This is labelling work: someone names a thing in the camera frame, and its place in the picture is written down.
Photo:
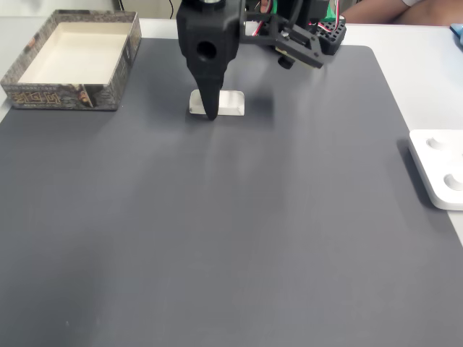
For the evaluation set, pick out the white block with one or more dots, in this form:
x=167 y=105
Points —
x=231 y=102

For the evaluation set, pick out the patterned cardboard box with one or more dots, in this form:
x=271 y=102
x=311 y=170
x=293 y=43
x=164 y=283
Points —
x=54 y=97

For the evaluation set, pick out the green board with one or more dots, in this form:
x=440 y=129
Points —
x=330 y=15

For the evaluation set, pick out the grey table mat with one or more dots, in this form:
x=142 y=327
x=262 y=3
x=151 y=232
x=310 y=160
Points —
x=231 y=217

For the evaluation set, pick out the blue object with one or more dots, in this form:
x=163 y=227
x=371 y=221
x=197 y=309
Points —
x=457 y=32

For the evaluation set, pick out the white tray with round dimples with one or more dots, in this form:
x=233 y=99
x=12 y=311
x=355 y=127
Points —
x=437 y=170

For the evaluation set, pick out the black camera module on bracket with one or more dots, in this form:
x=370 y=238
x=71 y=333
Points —
x=304 y=45

